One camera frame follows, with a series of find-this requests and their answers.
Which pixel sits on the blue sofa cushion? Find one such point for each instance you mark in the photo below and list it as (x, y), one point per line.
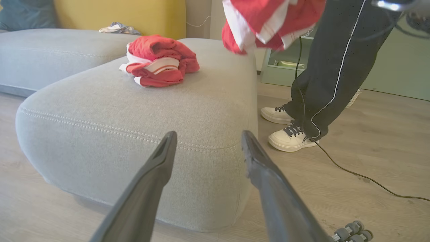
(23, 13)

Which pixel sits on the crumpled patterned cloth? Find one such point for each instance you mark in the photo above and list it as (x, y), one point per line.
(117, 28)

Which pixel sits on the red clothing with white trim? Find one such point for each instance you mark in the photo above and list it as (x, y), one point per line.
(268, 20)

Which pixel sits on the grey rounded sofa seat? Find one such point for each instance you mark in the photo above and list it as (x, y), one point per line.
(134, 127)

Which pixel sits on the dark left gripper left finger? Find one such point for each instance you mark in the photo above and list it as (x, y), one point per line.
(141, 198)

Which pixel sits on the red white striped clothing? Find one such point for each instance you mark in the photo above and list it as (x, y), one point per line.
(161, 57)

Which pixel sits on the grey roller wheels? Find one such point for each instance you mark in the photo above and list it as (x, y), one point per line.
(352, 232)

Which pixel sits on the grey long sofa section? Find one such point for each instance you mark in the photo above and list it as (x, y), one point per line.
(50, 53)

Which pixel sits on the woven wicker basket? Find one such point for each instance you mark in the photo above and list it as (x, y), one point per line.
(354, 98)

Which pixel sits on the dark trousers with white stripe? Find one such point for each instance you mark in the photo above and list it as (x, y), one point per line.
(336, 60)

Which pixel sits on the yellow sofa cushion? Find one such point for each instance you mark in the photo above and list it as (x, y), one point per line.
(134, 15)

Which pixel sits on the pale green cabinet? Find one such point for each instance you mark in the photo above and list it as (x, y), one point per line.
(403, 64)

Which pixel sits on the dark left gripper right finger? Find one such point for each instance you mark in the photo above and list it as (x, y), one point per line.
(278, 205)

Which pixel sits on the white sneaker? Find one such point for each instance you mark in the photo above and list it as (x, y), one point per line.
(289, 139)
(275, 115)

